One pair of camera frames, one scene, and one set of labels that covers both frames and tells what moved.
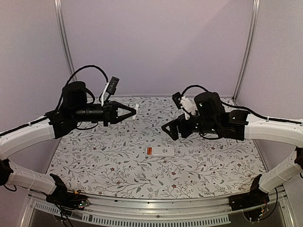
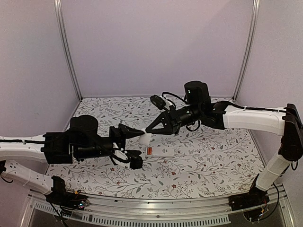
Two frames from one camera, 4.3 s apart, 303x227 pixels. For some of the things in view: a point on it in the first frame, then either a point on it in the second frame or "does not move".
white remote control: (161, 152) does not move
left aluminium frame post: (57, 5) does not move
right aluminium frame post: (254, 19) does not move
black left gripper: (110, 111) to (124, 132)
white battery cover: (136, 108) to (145, 139)
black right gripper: (178, 126) to (173, 120)
